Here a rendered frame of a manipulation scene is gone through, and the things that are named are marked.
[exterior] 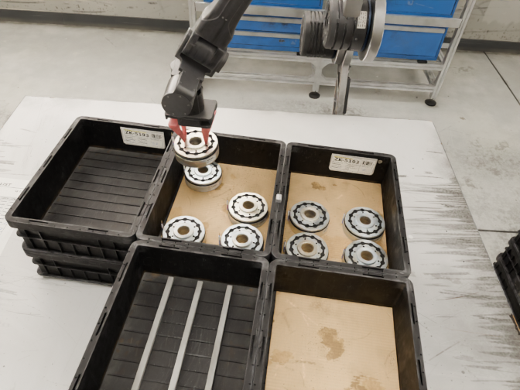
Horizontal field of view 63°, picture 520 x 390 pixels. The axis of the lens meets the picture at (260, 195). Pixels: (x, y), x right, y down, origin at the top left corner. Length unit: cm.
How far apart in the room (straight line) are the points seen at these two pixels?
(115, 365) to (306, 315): 40
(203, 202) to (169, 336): 38
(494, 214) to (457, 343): 152
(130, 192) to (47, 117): 66
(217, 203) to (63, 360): 51
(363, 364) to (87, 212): 76
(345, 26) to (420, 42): 179
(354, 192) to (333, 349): 47
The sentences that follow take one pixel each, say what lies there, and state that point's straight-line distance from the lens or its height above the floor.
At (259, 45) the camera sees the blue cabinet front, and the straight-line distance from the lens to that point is 295.
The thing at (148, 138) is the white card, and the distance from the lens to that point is 128.
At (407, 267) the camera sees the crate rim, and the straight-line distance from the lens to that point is 98.
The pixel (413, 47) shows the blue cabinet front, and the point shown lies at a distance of 308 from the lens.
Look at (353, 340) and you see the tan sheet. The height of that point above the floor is 83.
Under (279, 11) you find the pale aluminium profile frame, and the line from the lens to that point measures 281.
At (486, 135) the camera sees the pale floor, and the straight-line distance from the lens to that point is 321.
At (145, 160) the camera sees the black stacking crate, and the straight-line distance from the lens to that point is 130.
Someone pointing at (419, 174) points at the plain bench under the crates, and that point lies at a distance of 156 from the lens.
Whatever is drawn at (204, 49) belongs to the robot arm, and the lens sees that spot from 83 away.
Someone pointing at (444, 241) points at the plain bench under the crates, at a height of 70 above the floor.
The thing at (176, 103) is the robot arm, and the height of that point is 122.
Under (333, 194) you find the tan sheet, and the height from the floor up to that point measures 83.
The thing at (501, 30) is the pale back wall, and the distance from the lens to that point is 426.
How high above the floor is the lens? 168
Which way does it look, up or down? 46 degrees down
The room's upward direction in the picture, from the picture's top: 4 degrees clockwise
